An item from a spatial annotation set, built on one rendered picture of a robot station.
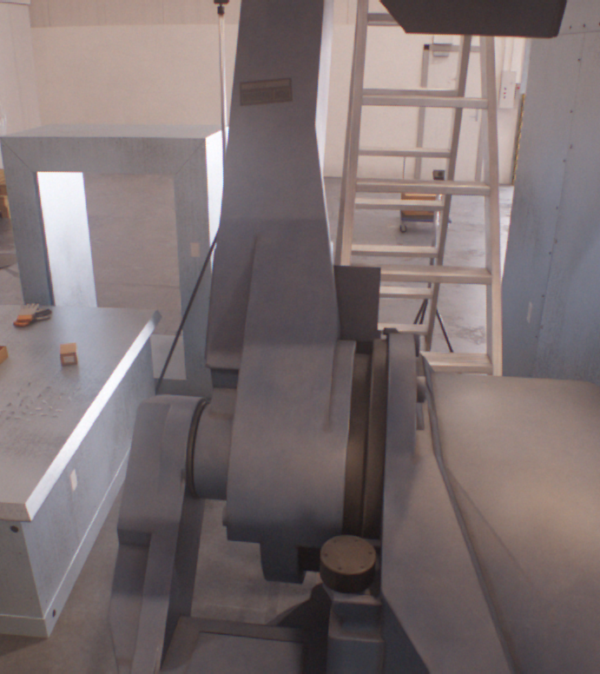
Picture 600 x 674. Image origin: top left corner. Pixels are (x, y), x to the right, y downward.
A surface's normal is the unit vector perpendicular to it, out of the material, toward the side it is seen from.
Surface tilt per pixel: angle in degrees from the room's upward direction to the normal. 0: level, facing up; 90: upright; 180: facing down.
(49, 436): 0
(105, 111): 90
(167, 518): 45
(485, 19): 123
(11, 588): 90
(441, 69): 90
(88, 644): 0
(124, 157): 90
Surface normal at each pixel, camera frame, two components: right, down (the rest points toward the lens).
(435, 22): -0.11, 0.83
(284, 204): -0.09, -0.13
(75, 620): 0.01, -0.91
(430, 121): -0.11, 0.40
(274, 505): -0.11, 0.16
